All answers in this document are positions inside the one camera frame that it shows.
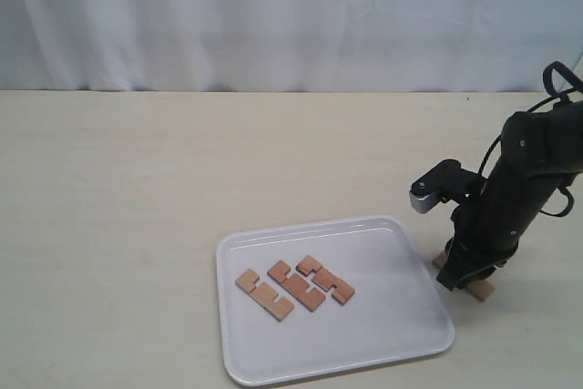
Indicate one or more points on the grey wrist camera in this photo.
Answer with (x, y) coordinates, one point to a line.
(444, 182)

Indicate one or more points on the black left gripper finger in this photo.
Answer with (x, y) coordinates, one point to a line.
(456, 270)

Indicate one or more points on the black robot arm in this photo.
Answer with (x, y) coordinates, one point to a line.
(540, 152)

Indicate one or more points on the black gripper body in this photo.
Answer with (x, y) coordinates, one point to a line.
(487, 228)

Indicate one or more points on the white curtain backdrop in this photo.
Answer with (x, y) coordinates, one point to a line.
(286, 45)

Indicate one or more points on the white plastic tray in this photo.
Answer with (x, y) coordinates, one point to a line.
(395, 314)

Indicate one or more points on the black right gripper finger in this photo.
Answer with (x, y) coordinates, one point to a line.
(485, 273)

